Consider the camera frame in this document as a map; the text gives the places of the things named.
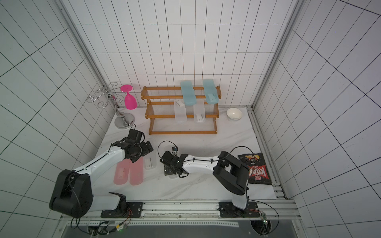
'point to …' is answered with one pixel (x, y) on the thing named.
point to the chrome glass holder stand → (122, 120)
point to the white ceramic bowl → (234, 113)
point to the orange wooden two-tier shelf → (170, 115)
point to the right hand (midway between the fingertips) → (169, 170)
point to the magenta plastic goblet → (130, 101)
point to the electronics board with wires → (262, 226)
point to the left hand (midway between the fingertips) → (145, 154)
